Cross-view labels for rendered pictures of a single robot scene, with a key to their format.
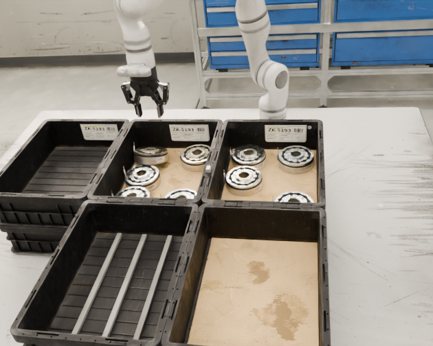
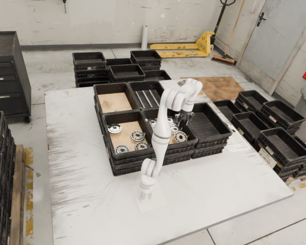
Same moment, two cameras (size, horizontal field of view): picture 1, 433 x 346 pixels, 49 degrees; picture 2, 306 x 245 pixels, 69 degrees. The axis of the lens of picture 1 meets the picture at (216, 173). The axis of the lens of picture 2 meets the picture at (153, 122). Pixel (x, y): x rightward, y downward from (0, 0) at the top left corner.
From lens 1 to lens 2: 2.16 m
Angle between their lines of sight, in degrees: 94
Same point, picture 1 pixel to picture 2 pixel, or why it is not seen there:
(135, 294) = (145, 102)
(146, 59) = not seen: hidden behind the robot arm
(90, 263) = not seen: hidden behind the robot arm
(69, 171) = (205, 131)
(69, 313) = (157, 96)
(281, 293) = (109, 108)
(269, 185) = (127, 140)
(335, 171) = (107, 186)
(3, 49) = not seen: outside the picture
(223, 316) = (121, 101)
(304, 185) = (114, 143)
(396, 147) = (76, 217)
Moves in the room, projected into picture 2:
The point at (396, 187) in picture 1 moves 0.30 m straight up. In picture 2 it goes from (76, 182) to (71, 152)
